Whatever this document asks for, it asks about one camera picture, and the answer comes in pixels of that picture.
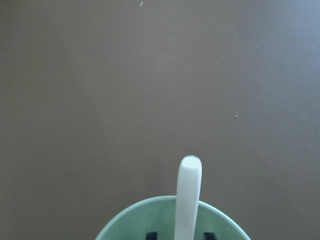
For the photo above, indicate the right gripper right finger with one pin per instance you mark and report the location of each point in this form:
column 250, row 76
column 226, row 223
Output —
column 209, row 236

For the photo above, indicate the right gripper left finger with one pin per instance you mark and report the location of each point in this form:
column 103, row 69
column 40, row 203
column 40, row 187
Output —
column 151, row 236

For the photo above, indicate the pale green bowl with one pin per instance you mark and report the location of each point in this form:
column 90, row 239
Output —
column 157, row 214

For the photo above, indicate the white ceramic spoon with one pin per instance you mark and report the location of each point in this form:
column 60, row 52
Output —
column 187, row 197

